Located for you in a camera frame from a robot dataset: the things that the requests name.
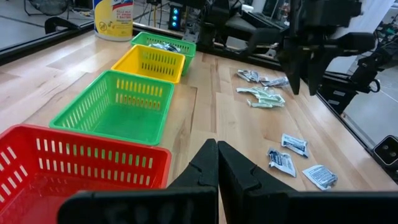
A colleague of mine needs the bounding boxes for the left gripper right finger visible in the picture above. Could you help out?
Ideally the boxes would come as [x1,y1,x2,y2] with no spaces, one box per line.
[218,141,296,192]

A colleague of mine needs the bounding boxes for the black table-level camera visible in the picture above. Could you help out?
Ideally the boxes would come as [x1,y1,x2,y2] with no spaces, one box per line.
[373,134,398,169]

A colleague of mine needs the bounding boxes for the black floor fan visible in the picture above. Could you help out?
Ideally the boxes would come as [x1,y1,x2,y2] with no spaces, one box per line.
[24,0,74,16]

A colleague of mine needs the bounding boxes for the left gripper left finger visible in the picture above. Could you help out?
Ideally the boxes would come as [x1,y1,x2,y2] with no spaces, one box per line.
[169,139,218,188]

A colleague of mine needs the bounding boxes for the black box blue lights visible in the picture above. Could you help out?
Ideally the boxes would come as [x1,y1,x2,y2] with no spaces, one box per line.
[168,5,183,31]

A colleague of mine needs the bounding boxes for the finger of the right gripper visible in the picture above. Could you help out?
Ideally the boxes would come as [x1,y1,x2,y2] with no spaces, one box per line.
[307,52,331,96]
[281,52,302,96]

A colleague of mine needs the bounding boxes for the grey side table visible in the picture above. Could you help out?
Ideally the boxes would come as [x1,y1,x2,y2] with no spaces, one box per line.
[225,14,282,43]

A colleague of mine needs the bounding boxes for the yellow plastic basket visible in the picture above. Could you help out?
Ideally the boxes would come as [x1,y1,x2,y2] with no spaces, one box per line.
[111,44,187,85]

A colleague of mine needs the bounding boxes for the red plastic basket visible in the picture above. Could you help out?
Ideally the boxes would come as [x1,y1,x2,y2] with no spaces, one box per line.
[0,123,172,224]

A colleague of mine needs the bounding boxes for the Lysol wipes canister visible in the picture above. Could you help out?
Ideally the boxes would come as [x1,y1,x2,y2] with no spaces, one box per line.
[93,0,135,42]

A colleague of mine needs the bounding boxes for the green plastic basket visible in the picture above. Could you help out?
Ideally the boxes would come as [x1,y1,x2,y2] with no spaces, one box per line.
[130,30,197,77]
[49,70,175,146]

